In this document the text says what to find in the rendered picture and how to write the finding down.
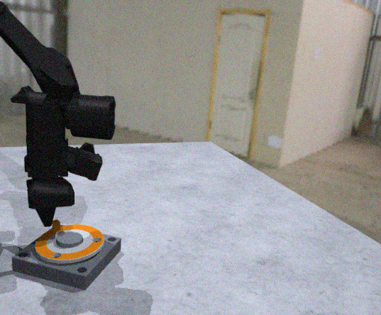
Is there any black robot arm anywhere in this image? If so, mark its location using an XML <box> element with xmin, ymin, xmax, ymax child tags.
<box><xmin>0</xmin><ymin>1</ymin><xmax>116</xmax><ymax>181</ymax></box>

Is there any orange round plate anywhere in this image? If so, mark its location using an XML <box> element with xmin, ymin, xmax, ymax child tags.
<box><xmin>35</xmin><ymin>219</ymin><xmax>104</xmax><ymax>264</ymax></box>

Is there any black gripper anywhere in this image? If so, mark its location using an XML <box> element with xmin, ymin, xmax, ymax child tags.
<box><xmin>24</xmin><ymin>133</ymin><xmax>74</xmax><ymax>227</ymax></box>

